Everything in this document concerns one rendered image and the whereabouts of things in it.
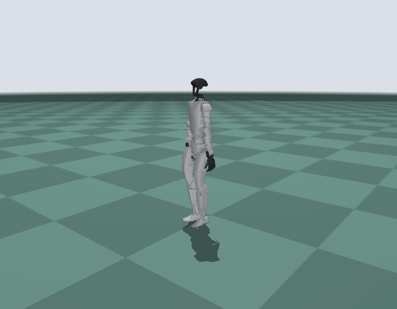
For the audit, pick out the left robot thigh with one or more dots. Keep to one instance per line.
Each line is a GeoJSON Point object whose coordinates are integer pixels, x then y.
{"type": "Point", "coordinates": [199, 171]}

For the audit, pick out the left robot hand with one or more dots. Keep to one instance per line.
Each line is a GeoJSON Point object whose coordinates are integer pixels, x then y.
{"type": "Point", "coordinates": [210, 162]}

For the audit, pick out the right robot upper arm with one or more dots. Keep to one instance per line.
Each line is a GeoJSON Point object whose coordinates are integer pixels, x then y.
{"type": "Point", "coordinates": [188, 123]}

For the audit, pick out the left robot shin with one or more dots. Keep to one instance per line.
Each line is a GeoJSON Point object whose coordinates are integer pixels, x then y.
{"type": "Point", "coordinates": [202, 200]}

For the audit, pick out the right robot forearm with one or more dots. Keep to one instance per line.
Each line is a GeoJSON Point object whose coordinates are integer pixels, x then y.
{"type": "Point", "coordinates": [189, 136]}

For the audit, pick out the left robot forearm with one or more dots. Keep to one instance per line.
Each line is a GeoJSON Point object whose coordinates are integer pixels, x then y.
{"type": "Point", "coordinates": [207, 141]}

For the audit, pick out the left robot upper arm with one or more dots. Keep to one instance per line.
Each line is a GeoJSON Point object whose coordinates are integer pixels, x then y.
{"type": "Point", "coordinates": [206, 111]}

